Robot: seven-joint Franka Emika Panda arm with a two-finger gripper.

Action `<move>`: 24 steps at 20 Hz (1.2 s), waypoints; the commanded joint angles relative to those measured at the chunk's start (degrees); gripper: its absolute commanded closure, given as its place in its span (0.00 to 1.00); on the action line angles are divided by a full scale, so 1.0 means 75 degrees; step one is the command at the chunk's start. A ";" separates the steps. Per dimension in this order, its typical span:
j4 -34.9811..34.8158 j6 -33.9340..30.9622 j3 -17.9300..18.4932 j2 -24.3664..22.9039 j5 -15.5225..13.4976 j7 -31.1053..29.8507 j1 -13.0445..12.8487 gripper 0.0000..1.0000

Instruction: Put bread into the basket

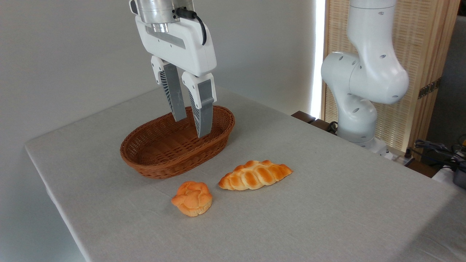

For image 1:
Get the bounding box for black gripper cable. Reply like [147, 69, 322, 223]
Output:
[173, 7, 207, 46]

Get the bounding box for long braided bread loaf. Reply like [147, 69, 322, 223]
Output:
[218, 160, 293, 191]

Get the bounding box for dark wooden furniture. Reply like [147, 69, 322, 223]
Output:
[291, 111, 340, 136]

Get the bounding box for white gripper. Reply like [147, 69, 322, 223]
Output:
[135, 8, 218, 139]

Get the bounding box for metal screen hinge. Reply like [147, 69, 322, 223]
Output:
[418, 78, 442, 99]

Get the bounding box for wooden rattan folding screen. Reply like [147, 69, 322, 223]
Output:
[322, 0, 461, 153]

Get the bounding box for grey tablecloth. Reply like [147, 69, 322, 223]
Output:
[25, 76, 466, 262]

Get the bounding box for round knotted bread roll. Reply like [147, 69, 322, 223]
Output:
[171, 181, 213, 217]

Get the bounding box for brown wicker oval basket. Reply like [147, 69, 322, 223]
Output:
[120, 105, 235, 179]

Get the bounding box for black cable bundle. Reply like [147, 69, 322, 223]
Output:
[413, 139, 466, 166]

